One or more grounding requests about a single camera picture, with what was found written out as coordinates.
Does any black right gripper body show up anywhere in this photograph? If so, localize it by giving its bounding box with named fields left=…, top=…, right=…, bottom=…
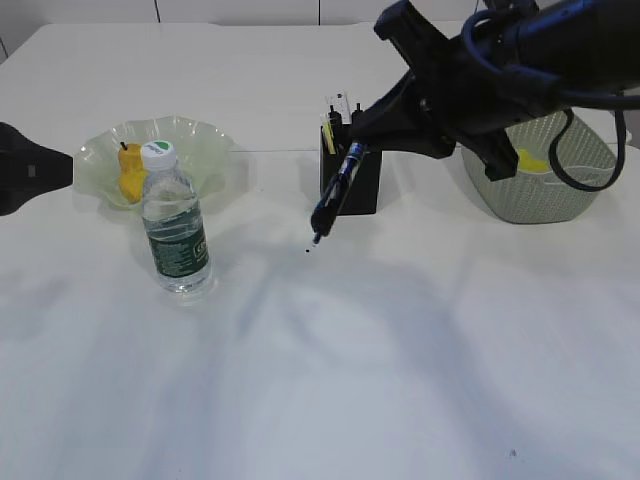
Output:
left=414, top=34, right=555, bottom=150

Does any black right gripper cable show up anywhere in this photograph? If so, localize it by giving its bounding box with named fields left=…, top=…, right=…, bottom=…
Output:
left=459, top=7, right=640, bottom=192

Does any green woven plastic basket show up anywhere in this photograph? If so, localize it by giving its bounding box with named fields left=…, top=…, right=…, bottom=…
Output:
left=462, top=113, right=616, bottom=225

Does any yellow pear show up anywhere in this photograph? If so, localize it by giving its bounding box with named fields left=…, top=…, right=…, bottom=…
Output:
left=118, top=142, right=147, bottom=204

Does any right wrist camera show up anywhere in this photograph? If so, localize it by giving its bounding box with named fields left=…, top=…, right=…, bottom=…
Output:
left=374, top=0, right=448, bottom=78

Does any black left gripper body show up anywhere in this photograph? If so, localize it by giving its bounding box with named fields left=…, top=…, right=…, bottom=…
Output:
left=1, top=122, right=73, bottom=216

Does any yellow waste paper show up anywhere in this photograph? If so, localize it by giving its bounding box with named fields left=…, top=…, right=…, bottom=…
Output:
left=518, top=149, right=551, bottom=174

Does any clear plastic water bottle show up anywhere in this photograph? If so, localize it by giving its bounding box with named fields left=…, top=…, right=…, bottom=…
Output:
left=141, top=140, right=212, bottom=294

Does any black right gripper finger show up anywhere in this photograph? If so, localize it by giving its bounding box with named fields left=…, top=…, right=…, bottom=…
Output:
left=348, top=70, right=456, bottom=159
left=462, top=129, right=518, bottom=181

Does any clear plastic ruler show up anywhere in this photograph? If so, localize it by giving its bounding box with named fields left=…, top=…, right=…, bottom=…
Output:
left=325, top=91, right=351, bottom=124

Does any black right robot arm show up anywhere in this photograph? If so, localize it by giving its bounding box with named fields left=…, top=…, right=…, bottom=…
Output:
left=347, top=1, right=639, bottom=181

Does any black square pen holder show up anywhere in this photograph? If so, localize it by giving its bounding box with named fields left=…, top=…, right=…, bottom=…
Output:
left=319, top=124, right=382, bottom=216

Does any yellow utility knife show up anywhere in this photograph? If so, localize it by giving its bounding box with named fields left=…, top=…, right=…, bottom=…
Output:
left=321, top=113, right=336, bottom=155

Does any green wavy glass plate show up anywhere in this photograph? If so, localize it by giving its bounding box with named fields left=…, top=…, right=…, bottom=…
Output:
left=73, top=115, right=234, bottom=210

